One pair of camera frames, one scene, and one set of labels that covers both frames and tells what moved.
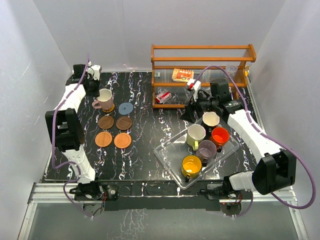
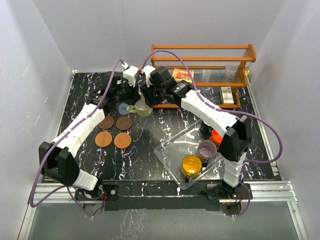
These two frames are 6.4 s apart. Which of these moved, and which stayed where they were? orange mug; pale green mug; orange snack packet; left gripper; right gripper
Moved: right gripper; pale green mug; left gripper
Stayed: orange snack packet; orange mug
